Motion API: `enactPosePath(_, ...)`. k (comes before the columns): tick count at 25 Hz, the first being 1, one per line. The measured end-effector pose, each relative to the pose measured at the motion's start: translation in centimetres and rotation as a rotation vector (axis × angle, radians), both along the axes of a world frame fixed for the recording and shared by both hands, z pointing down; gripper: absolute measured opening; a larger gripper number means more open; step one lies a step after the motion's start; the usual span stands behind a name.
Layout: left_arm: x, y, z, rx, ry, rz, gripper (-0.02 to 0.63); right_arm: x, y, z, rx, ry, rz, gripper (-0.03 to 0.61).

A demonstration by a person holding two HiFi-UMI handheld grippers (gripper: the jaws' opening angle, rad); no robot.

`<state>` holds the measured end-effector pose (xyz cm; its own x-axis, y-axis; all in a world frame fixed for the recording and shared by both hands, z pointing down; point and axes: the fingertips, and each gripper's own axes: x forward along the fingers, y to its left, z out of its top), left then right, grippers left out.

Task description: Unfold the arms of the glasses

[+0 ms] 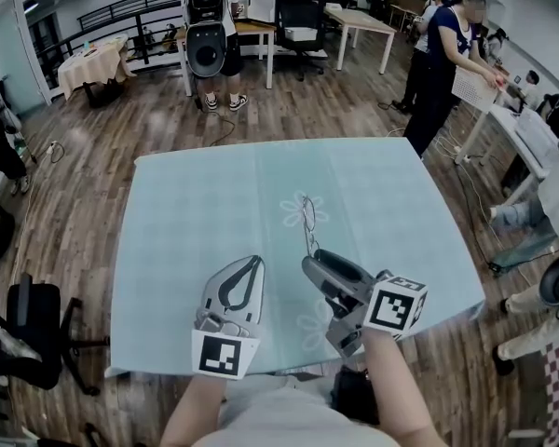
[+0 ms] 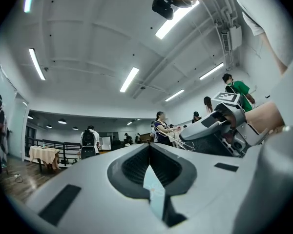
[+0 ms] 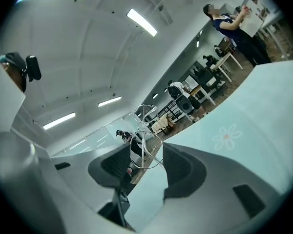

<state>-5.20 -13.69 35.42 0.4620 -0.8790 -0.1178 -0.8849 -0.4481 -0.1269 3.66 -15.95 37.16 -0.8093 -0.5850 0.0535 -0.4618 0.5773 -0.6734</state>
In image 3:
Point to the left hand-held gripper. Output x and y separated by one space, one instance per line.
5 101

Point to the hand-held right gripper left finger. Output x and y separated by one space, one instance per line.
88 160

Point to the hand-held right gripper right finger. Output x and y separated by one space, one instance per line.
210 179

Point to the thin wire eyeglasses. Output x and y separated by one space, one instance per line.
142 152

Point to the black cap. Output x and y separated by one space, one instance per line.
14 62

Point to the round table with beige cloth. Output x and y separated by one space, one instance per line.
161 124

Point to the black metal railing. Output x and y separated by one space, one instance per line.
171 108

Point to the light blue floral tablecloth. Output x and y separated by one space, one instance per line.
234 101

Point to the wooden desk with white legs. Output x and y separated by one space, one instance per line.
224 60
205 94

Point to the black backpack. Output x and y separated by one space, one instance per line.
172 91

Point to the black office chair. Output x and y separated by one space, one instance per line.
207 79

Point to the white table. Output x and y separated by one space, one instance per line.
276 23

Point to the black head-mounted camera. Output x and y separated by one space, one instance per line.
33 67

